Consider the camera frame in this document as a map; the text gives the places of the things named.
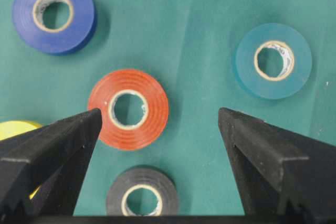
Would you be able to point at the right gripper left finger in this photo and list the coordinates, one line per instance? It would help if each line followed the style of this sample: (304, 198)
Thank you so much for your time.
(48, 166)

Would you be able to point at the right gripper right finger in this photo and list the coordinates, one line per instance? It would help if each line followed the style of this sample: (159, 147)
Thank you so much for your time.
(277, 171)

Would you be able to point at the red tape roll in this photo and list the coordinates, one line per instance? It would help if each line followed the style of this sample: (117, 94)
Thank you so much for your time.
(134, 108)

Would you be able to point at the yellow tape roll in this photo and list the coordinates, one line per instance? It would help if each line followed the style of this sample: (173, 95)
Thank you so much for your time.
(10, 129)

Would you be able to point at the black tape roll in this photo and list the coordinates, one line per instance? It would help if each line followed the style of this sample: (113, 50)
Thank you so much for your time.
(142, 191)

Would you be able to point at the teal green tape roll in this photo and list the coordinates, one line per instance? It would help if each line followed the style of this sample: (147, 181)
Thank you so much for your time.
(273, 61)

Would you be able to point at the blue tape roll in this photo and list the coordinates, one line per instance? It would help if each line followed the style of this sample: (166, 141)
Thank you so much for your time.
(55, 27)

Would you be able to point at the green table cloth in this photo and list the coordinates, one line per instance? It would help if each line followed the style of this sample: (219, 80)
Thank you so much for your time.
(188, 46)

